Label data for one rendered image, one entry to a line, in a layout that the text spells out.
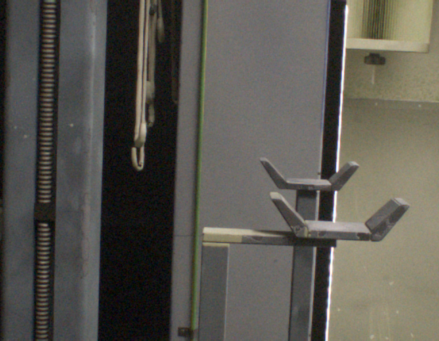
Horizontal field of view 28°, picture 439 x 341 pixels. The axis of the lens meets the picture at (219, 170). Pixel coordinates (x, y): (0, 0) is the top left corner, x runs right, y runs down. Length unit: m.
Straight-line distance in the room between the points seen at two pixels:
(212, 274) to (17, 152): 0.16
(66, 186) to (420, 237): 2.28
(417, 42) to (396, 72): 0.35
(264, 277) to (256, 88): 0.23
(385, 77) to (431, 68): 0.16
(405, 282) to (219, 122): 1.74
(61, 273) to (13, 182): 0.07
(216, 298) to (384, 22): 2.15
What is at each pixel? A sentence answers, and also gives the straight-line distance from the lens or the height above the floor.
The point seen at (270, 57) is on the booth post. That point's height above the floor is 1.20.
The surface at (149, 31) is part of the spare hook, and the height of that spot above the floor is 1.23.
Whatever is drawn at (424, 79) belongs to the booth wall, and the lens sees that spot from 3.02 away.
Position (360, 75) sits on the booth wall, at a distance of 2.98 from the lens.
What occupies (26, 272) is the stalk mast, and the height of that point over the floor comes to 1.05.
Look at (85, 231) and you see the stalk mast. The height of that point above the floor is 1.08.
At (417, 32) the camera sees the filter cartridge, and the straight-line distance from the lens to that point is 2.68.
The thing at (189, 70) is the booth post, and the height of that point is 1.18.
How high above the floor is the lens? 1.19
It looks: 7 degrees down
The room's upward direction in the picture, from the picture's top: 3 degrees clockwise
